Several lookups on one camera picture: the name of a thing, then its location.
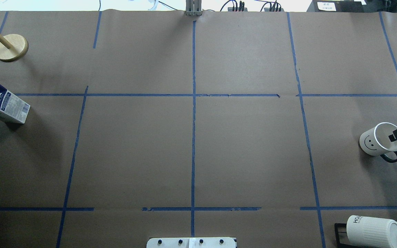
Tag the white smiley face mug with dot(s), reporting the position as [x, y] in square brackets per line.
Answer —
[376, 142]

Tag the black box with label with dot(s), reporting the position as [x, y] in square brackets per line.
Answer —
[346, 6]

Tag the white ribbed HOME mug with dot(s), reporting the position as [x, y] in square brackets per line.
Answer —
[363, 231]

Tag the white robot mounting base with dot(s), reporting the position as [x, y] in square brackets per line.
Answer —
[192, 242]

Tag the wooden mug tree stand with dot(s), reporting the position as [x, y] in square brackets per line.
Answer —
[12, 47]

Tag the black wire mug rack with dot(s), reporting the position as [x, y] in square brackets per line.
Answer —
[337, 229]

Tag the black cable connector block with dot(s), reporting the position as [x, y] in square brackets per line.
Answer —
[237, 6]

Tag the aluminium frame post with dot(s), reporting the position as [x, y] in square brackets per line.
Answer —
[193, 8]

